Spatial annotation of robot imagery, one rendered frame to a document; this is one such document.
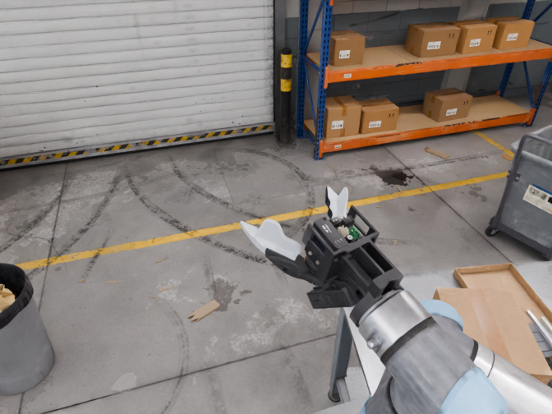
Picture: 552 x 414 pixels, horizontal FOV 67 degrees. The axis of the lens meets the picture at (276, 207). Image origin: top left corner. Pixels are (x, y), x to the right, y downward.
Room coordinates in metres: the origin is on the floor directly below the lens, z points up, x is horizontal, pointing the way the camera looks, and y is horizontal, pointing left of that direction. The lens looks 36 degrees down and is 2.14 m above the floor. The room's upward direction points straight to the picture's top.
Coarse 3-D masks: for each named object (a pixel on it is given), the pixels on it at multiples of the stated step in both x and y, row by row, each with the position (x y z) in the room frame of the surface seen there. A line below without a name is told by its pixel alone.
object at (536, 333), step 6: (528, 324) 0.97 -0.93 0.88; (534, 324) 0.97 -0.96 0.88; (534, 330) 0.95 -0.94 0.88; (534, 336) 0.92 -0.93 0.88; (540, 336) 0.92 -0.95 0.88; (540, 342) 0.90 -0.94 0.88; (546, 342) 0.90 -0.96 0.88; (540, 348) 0.87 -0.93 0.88; (546, 348) 0.87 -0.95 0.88; (546, 354) 0.85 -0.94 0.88
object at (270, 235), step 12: (252, 228) 0.43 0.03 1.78; (264, 228) 0.41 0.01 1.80; (276, 228) 0.40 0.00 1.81; (252, 240) 0.42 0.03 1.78; (264, 240) 0.41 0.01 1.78; (276, 240) 0.40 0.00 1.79; (288, 240) 0.40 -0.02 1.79; (264, 252) 0.40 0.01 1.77; (288, 252) 0.40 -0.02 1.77; (300, 252) 0.39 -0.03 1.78
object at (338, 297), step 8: (320, 288) 0.39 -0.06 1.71; (328, 288) 0.38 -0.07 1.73; (336, 288) 0.36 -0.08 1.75; (344, 288) 0.34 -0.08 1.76; (312, 296) 0.39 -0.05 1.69; (320, 296) 0.38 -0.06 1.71; (328, 296) 0.36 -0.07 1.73; (336, 296) 0.35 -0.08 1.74; (344, 296) 0.34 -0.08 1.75; (312, 304) 0.39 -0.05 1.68; (320, 304) 0.37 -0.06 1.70; (328, 304) 0.36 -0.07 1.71; (336, 304) 0.35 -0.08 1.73; (344, 304) 0.34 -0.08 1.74; (352, 304) 0.33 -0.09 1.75
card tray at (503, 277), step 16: (464, 272) 1.28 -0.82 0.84; (480, 272) 1.29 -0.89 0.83; (496, 272) 1.29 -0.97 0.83; (512, 272) 1.29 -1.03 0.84; (480, 288) 1.20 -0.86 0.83; (496, 288) 1.20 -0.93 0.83; (512, 288) 1.20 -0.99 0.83; (528, 288) 1.18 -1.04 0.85; (528, 304) 1.11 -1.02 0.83; (544, 304) 1.08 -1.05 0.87; (528, 320) 1.03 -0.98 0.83
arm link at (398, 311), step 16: (384, 304) 0.30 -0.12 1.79; (400, 304) 0.30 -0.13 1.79; (416, 304) 0.30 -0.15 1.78; (368, 320) 0.29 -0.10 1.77; (384, 320) 0.28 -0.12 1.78; (400, 320) 0.28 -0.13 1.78; (416, 320) 0.28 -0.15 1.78; (368, 336) 0.28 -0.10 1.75; (384, 336) 0.27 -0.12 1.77; (400, 336) 0.27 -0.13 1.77; (384, 352) 0.29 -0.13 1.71
